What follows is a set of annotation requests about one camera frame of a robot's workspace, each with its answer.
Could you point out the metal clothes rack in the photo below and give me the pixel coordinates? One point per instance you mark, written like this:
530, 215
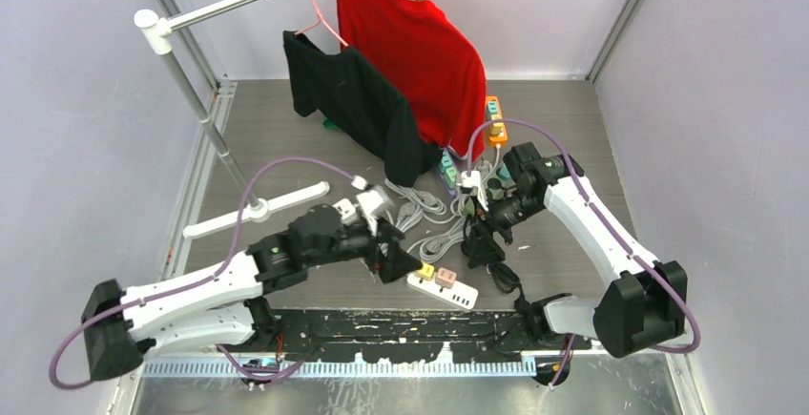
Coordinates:
158, 31

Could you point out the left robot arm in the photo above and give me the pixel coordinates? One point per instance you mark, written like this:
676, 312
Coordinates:
225, 304

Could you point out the black garment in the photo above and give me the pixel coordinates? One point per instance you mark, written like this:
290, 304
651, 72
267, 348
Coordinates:
349, 91

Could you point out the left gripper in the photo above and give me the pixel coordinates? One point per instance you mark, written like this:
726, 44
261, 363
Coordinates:
396, 260

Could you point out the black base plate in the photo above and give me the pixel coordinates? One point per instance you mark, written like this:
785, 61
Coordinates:
398, 336

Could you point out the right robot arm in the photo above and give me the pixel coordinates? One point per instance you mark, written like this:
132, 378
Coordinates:
642, 305

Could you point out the purple power strip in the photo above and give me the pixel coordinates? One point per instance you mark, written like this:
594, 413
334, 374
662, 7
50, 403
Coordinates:
448, 172

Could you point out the yellow plug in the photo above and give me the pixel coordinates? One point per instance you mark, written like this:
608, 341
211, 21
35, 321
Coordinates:
426, 272

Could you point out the white power strip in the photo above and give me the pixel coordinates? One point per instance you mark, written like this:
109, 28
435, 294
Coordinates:
347, 210
459, 295

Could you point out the red sweater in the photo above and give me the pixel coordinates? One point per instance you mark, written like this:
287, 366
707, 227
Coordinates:
415, 46

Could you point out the pink plug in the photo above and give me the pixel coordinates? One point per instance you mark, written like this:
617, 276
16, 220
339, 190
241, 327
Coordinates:
445, 278

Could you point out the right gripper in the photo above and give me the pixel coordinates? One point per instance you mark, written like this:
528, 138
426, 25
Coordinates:
485, 250

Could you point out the pink hanger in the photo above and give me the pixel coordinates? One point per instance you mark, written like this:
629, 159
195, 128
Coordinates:
321, 21

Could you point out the orange power strip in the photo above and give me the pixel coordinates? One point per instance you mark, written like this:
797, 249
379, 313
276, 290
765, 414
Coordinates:
497, 132

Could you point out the green power strip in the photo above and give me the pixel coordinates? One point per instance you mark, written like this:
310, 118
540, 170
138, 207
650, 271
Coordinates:
496, 187

